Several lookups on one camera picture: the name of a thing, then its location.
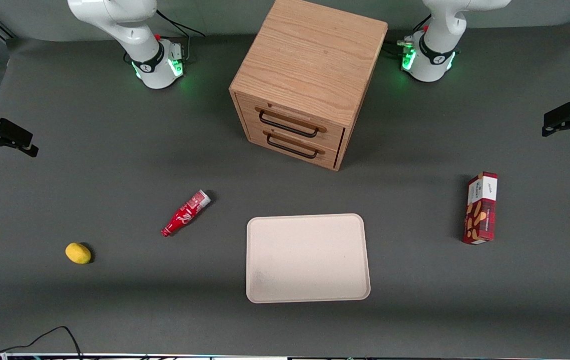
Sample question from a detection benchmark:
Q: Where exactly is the red cookie box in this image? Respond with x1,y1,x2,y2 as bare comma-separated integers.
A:
462,171,499,245

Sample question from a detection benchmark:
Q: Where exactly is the beige plastic tray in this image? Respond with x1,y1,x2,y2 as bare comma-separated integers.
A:
246,213,371,304

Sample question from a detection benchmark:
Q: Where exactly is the yellow lemon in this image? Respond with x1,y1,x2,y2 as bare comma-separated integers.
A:
65,242,92,265

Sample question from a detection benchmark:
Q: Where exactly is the red cola bottle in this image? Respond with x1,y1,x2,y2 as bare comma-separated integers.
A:
161,189,212,238

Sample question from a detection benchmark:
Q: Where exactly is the wooden drawer front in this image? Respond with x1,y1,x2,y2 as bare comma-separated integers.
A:
237,93,346,151
247,123,341,169

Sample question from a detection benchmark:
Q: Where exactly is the wooden drawer cabinet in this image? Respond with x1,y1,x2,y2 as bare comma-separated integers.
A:
229,0,389,172

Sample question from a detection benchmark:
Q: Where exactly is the black arm base cable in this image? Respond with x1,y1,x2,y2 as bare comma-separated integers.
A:
384,14,432,57
155,9,206,39

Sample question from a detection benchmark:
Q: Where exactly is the thin black cable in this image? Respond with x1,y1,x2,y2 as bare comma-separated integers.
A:
0,325,83,360

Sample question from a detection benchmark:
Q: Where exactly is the black drawer handle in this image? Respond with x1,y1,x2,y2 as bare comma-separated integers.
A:
266,133,319,160
258,110,320,138

